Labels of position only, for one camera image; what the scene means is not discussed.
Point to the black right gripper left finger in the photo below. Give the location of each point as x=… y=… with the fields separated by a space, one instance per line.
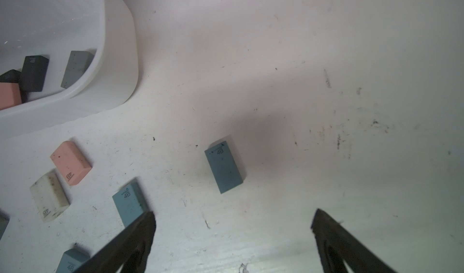
x=128 y=252

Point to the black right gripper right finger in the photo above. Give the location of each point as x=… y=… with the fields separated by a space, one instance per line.
x=339 y=250

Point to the blue eraser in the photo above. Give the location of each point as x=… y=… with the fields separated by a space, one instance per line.
x=223 y=167
x=71 y=260
x=130 y=203

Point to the grey-blue eraser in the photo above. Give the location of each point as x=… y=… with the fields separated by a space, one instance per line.
x=78 y=63

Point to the pink eraser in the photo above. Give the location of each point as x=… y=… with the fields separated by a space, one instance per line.
x=71 y=163
x=10 y=95

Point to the white eraser upper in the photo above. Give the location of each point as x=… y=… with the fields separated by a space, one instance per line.
x=49 y=197

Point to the grey eraser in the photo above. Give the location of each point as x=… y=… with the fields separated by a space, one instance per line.
x=4 y=220

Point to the white storage box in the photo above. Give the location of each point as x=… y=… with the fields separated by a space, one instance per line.
x=54 y=28

